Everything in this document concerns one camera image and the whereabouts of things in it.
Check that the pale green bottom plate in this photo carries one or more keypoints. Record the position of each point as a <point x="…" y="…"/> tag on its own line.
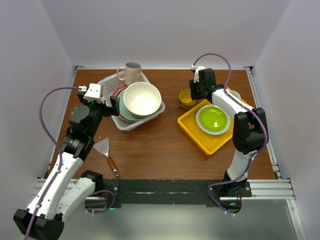
<point x="124" y="112"/>

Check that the clear plastic scrap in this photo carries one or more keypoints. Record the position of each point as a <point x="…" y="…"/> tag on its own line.
<point x="103" y="147"/>

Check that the yellow mug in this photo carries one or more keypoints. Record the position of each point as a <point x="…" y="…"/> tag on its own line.
<point x="185" y="98"/>

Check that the small metal utensil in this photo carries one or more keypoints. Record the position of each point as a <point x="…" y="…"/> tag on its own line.
<point x="113" y="166"/>

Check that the pink beige mug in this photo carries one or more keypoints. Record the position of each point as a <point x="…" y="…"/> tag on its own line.
<point x="132" y="73"/>

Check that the woven coaster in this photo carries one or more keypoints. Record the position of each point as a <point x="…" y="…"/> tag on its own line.
<point x="183" y="106"/>

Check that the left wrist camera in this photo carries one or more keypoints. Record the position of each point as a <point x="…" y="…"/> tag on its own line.
<point x="92" y="92"/>

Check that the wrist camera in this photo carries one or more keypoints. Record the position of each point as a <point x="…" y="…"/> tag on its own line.
<point x="195" y="70"/>
<point x="92" y="92"/>

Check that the green white bowl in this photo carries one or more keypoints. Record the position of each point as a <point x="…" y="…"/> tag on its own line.
<point x="213" y="120"/>

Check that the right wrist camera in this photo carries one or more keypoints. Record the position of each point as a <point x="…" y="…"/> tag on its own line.
<point x="195" y="70"/>

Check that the light blue mug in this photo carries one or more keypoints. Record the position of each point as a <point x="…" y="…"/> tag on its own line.
<point x="235" y="94"/>

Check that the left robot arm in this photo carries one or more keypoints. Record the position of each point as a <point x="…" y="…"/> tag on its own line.
<point x="44" y="218"/>

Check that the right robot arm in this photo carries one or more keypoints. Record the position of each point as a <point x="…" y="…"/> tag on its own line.
<point x="250" y="131"/>

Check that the yellow plastic tray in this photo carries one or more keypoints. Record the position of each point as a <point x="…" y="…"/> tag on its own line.
<point x="209" y="144"/>

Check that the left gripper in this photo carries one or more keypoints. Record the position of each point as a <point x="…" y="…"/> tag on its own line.
<point x="107" y="110"/>

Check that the dark bottom plate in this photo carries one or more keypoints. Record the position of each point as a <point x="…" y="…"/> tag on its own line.
<point x="125" y="119"/>

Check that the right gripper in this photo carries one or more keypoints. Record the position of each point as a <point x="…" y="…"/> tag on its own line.
<point x="193" y="95"/>

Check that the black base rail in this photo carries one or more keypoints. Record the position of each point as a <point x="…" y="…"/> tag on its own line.
<point x="172" y="192"/>

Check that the pink polka dot plate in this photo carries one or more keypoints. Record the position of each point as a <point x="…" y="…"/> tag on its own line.
<point x="118" y="90"/>

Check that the white ceramic bowl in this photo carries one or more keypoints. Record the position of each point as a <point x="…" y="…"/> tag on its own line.
<point x="142" y="99"/>

